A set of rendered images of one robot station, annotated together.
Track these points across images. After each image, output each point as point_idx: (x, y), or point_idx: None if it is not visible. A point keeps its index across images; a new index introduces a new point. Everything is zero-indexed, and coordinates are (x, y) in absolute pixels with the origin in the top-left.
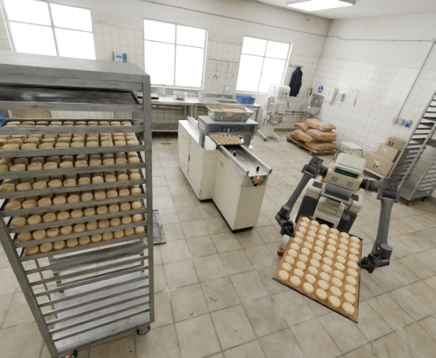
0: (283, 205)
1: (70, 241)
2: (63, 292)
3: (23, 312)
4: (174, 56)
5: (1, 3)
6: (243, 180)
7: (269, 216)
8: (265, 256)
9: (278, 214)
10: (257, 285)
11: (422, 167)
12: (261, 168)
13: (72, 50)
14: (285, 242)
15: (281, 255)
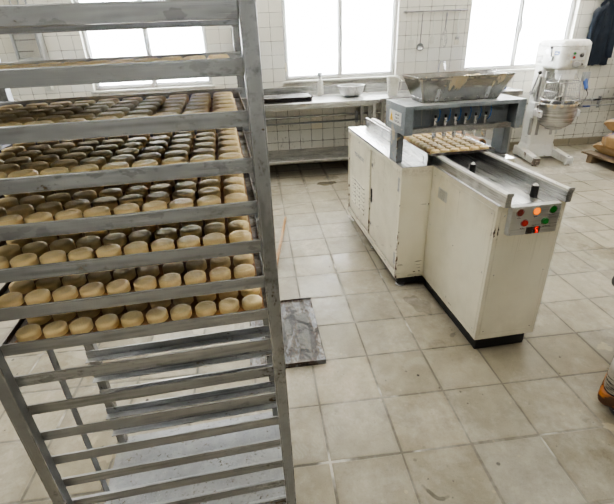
0: None
1: (103, 320)
2: (125, 442)
3: (61, 475)
4: (338, 19)
5: None
6: (498, 220)
7: (563, 314)
8: (565, 405)
9: None
10: (550, 475)
11: None
12: (543, 192)
13: (169, 36)
14: None
15: (610, 404)
